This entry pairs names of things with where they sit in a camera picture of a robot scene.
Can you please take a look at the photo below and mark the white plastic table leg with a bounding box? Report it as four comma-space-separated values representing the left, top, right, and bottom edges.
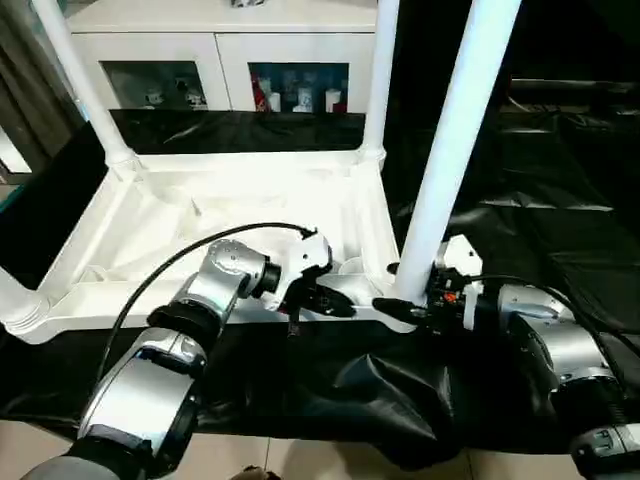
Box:
357, 0, 402, 161
392, 0, 525, 307
0, 264, 51, 336
33, 0, 142, 171

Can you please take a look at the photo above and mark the white plastic table top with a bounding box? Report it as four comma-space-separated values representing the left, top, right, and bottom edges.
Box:
0, 147, 419, 346

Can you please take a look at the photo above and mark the black work mat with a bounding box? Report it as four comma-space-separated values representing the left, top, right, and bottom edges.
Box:
0, 107, 640, 471

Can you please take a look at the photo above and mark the white red mug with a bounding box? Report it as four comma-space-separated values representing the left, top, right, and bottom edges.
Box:
324, 88, 350, 115

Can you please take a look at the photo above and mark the white glass-door cabinet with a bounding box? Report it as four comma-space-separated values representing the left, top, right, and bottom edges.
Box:
67, 0, 381, 114

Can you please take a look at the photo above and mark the black fabric bag yellow label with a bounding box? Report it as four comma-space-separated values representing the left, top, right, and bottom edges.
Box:
389, 0, 640, 126

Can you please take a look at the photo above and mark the teal floor mat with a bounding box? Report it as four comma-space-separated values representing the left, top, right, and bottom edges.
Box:
0, 184, 24, 216

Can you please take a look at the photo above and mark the grey curtain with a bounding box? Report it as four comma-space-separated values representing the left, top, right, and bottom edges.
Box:
0, 0, 86, 171

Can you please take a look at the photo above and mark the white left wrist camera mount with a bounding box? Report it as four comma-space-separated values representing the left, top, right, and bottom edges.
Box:
269, 232, 334, 312

